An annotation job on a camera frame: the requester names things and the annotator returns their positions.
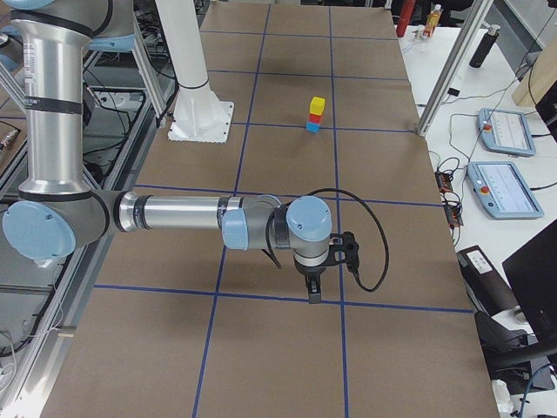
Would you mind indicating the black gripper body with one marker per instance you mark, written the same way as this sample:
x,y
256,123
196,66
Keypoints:
x,y
311,273

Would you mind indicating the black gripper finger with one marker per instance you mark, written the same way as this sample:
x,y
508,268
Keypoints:
x,y
313,287

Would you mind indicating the blue wooden cube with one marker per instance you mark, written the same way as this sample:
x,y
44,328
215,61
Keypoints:
x,y
312,127

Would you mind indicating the red wooden cube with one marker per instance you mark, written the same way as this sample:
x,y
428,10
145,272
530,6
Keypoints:
x,y
314,119

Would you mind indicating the yellow wooden cube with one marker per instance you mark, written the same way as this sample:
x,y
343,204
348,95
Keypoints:
x,y
317,106

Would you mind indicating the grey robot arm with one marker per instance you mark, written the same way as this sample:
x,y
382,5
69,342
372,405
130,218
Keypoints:
x,y
58,212

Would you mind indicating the teach pendant tablet near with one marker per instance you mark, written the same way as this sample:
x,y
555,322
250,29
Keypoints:
x,y
502,191

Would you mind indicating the teach pendant tablet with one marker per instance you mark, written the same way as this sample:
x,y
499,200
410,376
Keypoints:
x,y
506,132
502,191

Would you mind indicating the black monitor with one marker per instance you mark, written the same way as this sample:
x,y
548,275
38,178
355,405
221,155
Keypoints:
x,y
531,272

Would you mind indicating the small black square pad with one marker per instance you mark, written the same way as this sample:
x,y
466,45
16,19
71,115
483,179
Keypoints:
x,y
453,92

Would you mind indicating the teach pendant tablet far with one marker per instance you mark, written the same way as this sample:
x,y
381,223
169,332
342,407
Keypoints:
x,y
506,132

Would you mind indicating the red cylinder bottle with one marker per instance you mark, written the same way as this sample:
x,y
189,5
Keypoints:
x,y
405,15

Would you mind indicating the black water bottle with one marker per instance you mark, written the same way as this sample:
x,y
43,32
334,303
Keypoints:
x,y
486,44

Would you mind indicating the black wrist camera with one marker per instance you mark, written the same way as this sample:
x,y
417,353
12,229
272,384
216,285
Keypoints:
x,y
344,249

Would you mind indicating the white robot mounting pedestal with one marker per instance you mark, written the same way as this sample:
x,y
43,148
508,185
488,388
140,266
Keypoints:
x,y
198,115

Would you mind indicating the aluminium frame post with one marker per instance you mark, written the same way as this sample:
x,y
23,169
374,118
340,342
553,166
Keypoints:
x,y
461,45

